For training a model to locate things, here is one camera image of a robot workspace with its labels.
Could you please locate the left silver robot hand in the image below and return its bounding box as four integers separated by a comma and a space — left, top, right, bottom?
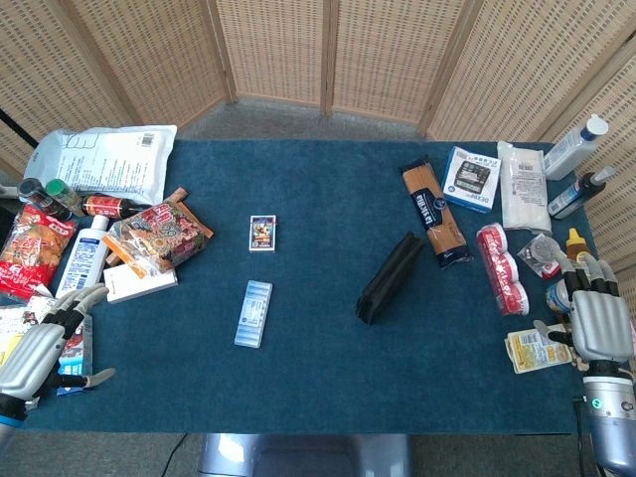
0, 283, 117, 402

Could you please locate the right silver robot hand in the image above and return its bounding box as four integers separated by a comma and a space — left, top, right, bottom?
533, 250, 634, 372

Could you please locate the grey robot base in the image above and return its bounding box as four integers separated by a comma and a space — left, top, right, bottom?
197, 432, 414, 477

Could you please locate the red snack chip bag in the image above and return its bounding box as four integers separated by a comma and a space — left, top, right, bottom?
0, 204, 79, 301

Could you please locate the large white plastic bag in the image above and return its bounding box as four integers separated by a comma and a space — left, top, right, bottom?
23, 124, 179, 207

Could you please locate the black pouch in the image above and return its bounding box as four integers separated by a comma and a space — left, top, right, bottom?
355, 231, 426, 326

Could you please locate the white printed packet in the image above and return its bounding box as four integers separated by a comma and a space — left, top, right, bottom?
0, 295, 59, 372

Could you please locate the blue white carton box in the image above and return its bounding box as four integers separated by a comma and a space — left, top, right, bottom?
56, 312, 94, 398

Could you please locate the small blue white can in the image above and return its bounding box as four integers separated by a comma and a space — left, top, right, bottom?
545, 280, 573, 314

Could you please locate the yellow white sachet packet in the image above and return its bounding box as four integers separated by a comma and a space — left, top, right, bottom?
504, 325, 577, 375

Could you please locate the small honey bottle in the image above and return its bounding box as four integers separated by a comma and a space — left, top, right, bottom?
565, 228, 589, 263

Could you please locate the clear bagged round item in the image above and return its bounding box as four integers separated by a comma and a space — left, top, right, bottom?
516, 233, 565, 279

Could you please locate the white blue label bottle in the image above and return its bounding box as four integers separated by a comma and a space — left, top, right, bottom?
55, 214, 111, 299

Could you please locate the red white cup stack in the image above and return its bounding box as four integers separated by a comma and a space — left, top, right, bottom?
476, 223, 530, 317

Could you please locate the white flat box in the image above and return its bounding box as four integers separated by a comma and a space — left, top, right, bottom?
102, 261, 179, 304

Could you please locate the dark spray bottle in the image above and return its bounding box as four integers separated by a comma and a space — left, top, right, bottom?
548, 166, 617, 221

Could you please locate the dark jar black lid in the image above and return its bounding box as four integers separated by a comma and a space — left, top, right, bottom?
18, 177, 74, 223

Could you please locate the white cotton pad pack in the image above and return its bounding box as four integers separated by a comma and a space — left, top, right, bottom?
497, 140, 554, 235

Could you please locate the dark jar green lid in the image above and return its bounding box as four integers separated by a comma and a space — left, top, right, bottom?
45, 178, 85, 218

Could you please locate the soy sauce bottle red label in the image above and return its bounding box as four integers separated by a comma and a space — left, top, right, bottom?
80, 194, 150, 221

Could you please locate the colourful instant noodle packet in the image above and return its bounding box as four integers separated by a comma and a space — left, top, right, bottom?
107, 187, 215, 272

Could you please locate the clear bottle white cap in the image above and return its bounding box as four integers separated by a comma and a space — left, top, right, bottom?
543, 113, 610, 182

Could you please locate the blue white clock box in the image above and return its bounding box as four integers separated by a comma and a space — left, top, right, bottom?
441, 146, 502, 215

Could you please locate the spaghetti packet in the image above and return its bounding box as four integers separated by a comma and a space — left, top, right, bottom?
400, 156, 475, 271

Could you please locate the light blue battery pack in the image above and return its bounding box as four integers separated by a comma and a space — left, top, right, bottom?
234, 279, 274, 349

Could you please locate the playing card box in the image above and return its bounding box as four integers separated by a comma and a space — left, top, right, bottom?
248, 215, 277, 254

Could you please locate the blue table mat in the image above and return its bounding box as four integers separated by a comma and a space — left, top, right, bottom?
0, 139, 596, 437

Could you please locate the woven bamboo folding screen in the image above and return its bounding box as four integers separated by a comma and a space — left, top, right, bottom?
0, 0, 636, 299

